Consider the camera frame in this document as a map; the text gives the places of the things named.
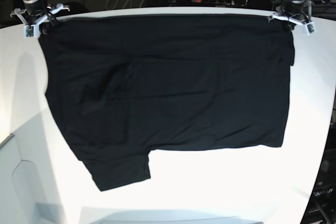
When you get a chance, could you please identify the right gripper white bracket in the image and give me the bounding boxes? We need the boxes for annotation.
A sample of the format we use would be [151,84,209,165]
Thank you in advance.
[10,4,70,35]

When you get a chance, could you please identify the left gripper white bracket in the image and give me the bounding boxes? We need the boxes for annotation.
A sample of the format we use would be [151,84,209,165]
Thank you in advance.
[267,0,314,31]

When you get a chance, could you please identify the black T-shirt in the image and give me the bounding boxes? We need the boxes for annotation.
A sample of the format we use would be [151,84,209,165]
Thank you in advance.
[38,15,295,191]

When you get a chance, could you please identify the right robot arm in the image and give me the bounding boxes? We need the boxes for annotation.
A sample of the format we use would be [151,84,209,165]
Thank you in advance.
[11,0,70,38]

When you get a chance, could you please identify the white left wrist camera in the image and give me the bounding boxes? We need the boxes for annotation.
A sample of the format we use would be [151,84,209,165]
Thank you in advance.
[303,22,316,35]

